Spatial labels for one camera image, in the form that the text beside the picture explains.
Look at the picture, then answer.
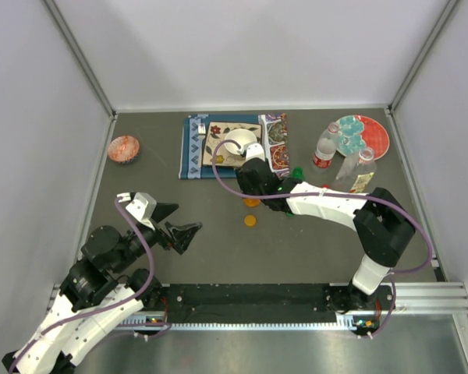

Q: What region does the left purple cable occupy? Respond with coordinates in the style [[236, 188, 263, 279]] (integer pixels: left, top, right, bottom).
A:
[[9, 196, 172, 371]]

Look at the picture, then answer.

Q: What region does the red teal round plate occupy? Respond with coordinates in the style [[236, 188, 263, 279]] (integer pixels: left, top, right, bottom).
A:
[[334, 115, 390, 161]]

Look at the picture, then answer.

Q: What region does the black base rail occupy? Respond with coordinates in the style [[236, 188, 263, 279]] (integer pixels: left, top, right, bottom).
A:
[[112, 282, 468, 336]]

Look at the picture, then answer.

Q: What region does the square clear juice bottle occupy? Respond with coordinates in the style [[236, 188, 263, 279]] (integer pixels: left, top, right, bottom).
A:
[[331, 147, 377, 193]]

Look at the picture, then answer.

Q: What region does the blue patterned placemat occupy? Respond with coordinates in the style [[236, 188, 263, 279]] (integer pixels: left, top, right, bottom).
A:
[[179, 113, 290, 179]]

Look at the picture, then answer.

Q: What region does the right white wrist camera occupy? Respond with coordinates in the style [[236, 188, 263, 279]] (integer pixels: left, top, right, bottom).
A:
[[243, 143, 266, 162]]

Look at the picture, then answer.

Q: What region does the green plastic bottle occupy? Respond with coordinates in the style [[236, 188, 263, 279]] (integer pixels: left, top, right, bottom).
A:
[[282, 166, 307, 219]]

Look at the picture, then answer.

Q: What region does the clear bottle red label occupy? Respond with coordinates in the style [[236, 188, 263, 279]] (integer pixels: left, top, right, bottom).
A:
[[312, 122, 339, 171]]

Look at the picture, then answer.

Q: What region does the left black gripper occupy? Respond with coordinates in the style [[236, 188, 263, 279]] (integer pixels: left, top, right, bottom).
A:
[[113, 202, 203, 273]]

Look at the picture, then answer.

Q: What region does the small red patterned bowl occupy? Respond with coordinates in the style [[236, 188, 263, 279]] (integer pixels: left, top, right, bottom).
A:
[[107, 136, 140, 164]]

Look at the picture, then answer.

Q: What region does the orange plastic bottle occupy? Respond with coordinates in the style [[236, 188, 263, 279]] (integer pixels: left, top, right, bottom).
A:
[[243, 199, 261, 207]]

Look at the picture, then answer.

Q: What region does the orange bottle cap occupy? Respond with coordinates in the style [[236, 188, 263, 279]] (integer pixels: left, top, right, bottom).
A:
[[243, 214, 257, 227]]

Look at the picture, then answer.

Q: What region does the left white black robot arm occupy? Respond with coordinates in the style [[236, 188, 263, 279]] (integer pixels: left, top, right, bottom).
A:
[[2, 192, 202, 373]]

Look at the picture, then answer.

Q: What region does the square floral plate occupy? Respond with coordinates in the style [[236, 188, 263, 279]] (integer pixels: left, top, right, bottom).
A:
[[202, 122, 262, 168]]

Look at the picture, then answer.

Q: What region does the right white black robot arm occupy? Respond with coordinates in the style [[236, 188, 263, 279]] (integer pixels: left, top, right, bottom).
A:
[[236, 158, 416, 309]]

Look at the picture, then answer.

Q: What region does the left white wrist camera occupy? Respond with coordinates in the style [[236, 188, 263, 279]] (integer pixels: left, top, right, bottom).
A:
[[116, 192, 157, 229]]

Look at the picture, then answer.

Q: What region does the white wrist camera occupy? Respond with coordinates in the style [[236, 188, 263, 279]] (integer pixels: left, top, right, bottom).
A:
[[243, 143, 266, 162], [116, 192, 157, 229]]

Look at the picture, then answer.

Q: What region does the white ceramic bowl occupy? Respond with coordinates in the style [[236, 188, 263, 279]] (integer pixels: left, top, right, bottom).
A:
[[224, 129, 257, 156]]

